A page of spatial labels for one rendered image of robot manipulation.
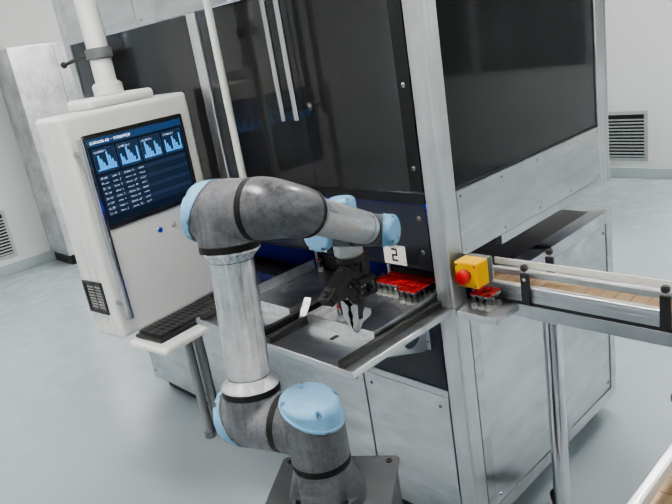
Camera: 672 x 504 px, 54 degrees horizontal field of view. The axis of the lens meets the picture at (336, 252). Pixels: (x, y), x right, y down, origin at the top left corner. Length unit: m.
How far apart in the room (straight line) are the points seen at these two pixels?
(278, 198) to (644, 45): 5.45
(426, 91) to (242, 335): 0.80
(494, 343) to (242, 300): 1.03
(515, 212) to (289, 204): 1.05
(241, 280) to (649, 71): 5.47
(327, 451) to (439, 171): 0.81
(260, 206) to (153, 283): 1.28
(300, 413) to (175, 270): 1.29
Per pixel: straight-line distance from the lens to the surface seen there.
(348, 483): 1.32
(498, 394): 2.15
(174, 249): 2.41
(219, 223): 1.18
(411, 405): 2.16
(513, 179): 2.03
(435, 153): 1.72
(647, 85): 6.41
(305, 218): 1.16
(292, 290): 2.17
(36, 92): 6.54
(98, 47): 2.34
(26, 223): 7.01
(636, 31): 6.40
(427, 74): 1.70
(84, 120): 2.22
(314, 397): 1.26
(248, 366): 1.28
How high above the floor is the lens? 1.64
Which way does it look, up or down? 18 degrees down
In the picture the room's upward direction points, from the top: 10 degrees counter-clockwise
